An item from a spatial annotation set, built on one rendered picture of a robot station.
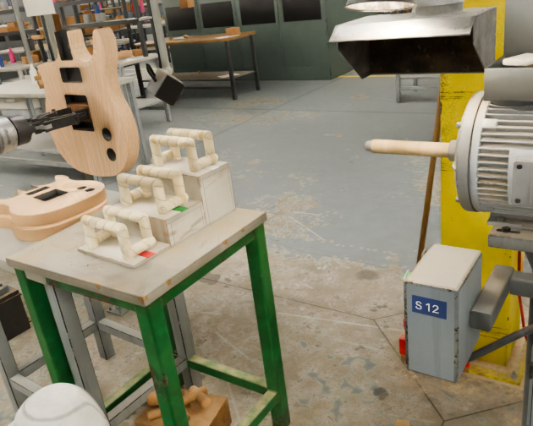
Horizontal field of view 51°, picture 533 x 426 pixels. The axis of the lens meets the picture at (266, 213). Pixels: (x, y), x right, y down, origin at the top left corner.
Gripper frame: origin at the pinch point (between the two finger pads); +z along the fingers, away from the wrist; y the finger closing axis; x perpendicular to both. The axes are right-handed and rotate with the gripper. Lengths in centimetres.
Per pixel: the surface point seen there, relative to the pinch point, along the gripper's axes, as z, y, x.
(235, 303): 106, -57, -135
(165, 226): 11.2, 13.1, -36.7
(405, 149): 25, 84, -11
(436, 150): 26, 91, -11
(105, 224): -2.2, 3.2, -32.0
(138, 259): -0.3, 12.4, -42.4
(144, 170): 21.7, -4.7, -24.1
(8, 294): 27, -147, -111
